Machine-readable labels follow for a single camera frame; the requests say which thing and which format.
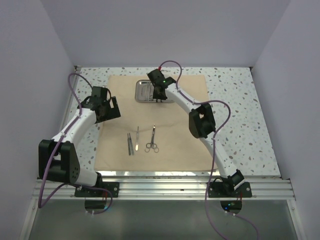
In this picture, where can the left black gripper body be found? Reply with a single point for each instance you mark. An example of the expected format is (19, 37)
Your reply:
(109, 113)

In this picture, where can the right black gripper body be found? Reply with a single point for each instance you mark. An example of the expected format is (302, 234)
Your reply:
(160, 96)

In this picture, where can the steel scalpel handle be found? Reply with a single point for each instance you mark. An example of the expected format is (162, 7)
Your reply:
(137, 139)
(132, 151)
(128, 144)

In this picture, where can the beige surgical drape cloth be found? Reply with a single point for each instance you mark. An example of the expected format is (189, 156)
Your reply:
(178, 149)

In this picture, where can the small steel scissors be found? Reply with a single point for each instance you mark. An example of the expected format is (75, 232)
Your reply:
(152, 144)

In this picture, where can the steel forceps with ring handles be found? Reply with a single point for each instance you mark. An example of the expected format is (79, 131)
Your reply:
(156, 151)

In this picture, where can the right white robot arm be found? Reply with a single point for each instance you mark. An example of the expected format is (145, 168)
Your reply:
(202, 126)

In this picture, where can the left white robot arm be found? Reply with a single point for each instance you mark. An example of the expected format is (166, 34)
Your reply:
(57, 157)

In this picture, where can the instruments pile in tray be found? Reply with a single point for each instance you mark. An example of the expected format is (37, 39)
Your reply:
(147, 93)

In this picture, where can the steel instrument tray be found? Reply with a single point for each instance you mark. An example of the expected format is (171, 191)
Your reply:
(137, 96)

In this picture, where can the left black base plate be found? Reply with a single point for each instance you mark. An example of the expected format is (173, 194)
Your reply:
(107, 189)

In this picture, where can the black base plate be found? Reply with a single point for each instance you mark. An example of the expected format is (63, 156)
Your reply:
(218, 189)
(107, 189)

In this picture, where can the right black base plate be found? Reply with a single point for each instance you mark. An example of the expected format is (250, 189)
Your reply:
(218, 189)

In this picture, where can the aluminium frame rail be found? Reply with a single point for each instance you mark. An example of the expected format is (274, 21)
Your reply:
(194, 188)

